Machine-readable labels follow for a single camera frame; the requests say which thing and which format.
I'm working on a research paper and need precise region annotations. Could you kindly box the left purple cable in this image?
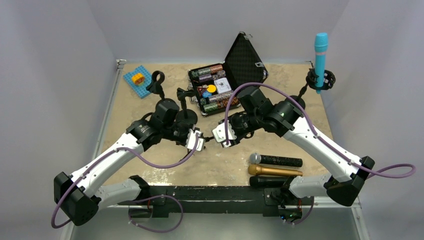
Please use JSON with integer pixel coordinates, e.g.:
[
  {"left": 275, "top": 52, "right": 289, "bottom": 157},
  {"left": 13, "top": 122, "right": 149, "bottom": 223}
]
[{"left": 50, "top": 132, "right": 201, "bottom": 229}]

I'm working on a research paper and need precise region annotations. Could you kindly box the blue building baseplate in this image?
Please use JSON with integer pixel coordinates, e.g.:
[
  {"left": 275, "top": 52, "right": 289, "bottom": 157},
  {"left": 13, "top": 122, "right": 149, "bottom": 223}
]
[{"left": 123, "top": 65, "right": 152, "bottom": 99}]

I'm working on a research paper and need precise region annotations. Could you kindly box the silver-head black microphone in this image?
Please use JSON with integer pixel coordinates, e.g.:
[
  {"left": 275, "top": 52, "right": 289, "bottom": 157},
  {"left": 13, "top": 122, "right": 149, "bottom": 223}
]
[{"left": 249, "top": 153, "right": 303, "bottom": 168}]

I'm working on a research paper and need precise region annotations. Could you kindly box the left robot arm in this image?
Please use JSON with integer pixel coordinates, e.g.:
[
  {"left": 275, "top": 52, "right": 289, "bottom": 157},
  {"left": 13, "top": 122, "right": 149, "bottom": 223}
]
[{"left": 50, "top": 98, "right": 205, "bottom": 229}]

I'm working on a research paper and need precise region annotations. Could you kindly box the black round-base mic stand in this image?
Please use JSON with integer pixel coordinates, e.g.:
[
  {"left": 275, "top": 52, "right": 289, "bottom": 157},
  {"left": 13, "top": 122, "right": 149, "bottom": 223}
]
[{"left": 146, "top": 70, "right": 180, "bottom": 119}]

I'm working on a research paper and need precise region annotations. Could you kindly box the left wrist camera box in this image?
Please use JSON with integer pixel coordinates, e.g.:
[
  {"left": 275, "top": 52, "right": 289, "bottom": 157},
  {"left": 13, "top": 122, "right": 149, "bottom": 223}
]
[{"left": 185, "top": 129, "right": 205, "bottom": 152}]

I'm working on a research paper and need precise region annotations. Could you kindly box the black microphone orange end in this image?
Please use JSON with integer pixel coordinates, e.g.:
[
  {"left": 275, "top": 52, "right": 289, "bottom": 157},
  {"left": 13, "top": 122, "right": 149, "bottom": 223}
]
[{"left": 249, "top": 176, "right": 294, "bottom": 188}]

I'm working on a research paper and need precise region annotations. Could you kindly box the black tripod mic stand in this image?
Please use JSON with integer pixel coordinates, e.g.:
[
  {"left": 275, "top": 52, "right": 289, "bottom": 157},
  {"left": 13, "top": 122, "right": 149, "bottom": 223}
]
[{"left": 203, "top": 136, "right": 215, "bottom": 143}]

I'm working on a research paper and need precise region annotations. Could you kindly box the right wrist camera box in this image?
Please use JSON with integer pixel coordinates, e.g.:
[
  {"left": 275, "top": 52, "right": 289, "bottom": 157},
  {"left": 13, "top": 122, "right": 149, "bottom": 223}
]
[{"left": 211, "top": 123, "right": 237, "bottom": 148}]

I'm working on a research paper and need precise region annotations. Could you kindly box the blue microphone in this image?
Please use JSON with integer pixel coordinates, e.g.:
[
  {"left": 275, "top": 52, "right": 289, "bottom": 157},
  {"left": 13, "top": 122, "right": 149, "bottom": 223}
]
[{"left": 314, "top": 32, "right": 329, "bottom": 94}]

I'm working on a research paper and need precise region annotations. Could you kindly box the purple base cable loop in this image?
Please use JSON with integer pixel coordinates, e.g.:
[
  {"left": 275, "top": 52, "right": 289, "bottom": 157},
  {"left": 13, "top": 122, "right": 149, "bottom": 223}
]
[{"left": 127, "top": 194, "right": 185, "bottom": 233}]

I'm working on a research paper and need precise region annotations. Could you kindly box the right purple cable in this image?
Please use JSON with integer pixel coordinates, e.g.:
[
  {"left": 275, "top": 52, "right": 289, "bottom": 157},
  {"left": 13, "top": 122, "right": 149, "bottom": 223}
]
[{"left": 223, "top": 82, "right": 417, "bottom": 180}]

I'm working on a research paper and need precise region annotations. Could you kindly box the white playing card deck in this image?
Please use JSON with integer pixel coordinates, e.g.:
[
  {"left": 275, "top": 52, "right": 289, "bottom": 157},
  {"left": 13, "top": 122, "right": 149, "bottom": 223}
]
[{"left": 214, "top": 77, "right": 232, "bottom": 94}]

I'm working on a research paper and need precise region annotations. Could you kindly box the yellow dealer chip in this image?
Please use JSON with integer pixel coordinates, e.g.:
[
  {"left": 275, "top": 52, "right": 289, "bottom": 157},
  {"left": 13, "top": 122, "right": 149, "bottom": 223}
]
[{"left": 206, "top": 84, "right": 217, "bottom": 94}]

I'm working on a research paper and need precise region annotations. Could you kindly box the black poker chip case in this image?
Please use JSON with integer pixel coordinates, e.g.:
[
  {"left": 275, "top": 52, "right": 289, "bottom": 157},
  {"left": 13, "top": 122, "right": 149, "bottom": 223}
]
[{"left": 187, "top": 31, "right": 269, "bottom": 117}]

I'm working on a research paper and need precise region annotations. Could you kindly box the gold microphone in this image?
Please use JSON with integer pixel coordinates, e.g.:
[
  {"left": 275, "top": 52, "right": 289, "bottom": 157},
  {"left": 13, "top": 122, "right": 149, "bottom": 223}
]
[{"left": 247, "top": 164, "right": 304, "bottom": 177}]

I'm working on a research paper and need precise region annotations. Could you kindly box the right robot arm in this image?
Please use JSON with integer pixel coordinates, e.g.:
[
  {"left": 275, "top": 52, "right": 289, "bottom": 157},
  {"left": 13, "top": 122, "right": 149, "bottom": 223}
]
[{"left": 223, "top": 86, "right": 375, "bottom": 207}]

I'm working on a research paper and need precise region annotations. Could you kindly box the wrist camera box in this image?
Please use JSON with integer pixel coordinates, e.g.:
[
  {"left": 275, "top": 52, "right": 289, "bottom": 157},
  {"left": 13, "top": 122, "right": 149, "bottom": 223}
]
[
  {"left": 211, "top": 123, "right": 237, "bottom": 148},
  {"left": 185, "top": 129, "right": 205, "bottom": 152}
]

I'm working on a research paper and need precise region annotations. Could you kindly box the red triangular token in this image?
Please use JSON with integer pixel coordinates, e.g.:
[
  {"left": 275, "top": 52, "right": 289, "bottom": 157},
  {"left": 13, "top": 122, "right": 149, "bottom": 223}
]
[{"left": 196, "top": 85, "right": 208, "bottom": 97}]

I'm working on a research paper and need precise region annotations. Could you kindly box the black front mounting rail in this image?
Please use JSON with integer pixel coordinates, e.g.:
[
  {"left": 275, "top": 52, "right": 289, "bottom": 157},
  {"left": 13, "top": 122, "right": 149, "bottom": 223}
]
[{"left": 117, "top": 185, "right": 292, "bottom": 219}]

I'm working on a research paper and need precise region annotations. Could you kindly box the yellow orange toy brick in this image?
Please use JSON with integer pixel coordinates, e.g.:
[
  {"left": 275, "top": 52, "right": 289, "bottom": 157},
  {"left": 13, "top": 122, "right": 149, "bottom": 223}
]
[{"left": 131, "top": 72, "right": 145, "bottom": 86}]

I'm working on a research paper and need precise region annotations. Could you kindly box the shock-mount round-base stand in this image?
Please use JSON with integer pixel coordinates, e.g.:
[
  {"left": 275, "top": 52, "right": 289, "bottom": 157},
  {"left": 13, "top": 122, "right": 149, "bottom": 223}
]
[{"left": 283, "top": 67, "right": 337, "bottom": 115}]

